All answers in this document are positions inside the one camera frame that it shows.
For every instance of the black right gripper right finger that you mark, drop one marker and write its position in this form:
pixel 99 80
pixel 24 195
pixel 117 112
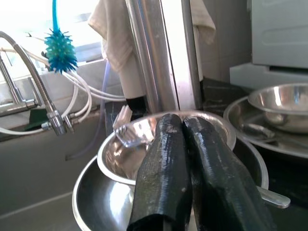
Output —
pixel 223 173

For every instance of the white boxy appliance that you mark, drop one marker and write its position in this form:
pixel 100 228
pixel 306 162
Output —
pixel 279 33

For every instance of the green scouring sponge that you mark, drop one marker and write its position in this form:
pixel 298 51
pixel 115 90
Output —
pixel 36 119

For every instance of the wide steel plate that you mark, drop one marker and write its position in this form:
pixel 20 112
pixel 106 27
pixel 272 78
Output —
pixel 284 146

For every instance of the steel sink faucet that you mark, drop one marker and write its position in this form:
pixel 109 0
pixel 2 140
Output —
pixel 14 108

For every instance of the blue bristle bottle brush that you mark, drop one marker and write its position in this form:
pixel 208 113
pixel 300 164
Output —
pixel 60 53

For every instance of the clear plastic tube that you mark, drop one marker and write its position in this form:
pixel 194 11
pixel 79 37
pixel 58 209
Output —
pixel 105 86

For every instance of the beige towel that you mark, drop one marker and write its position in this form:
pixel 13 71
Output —
pixel 113 43

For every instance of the shiny steel post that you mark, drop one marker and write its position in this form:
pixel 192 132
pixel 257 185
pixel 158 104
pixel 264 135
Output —
pixel 154 60

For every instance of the stainless steel sink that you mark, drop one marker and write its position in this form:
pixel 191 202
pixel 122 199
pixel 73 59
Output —
pixel 36 180

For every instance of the white water purifier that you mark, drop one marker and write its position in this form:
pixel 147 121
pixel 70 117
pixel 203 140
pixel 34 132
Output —
pixel 134 84

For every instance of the large steel bowl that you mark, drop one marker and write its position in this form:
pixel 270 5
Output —
pixel 101 204

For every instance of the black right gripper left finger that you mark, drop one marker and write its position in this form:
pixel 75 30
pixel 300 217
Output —
pixel 158 173

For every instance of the small steel bowl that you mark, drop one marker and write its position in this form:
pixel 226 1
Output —
pixel 118 161
pixel 284 120

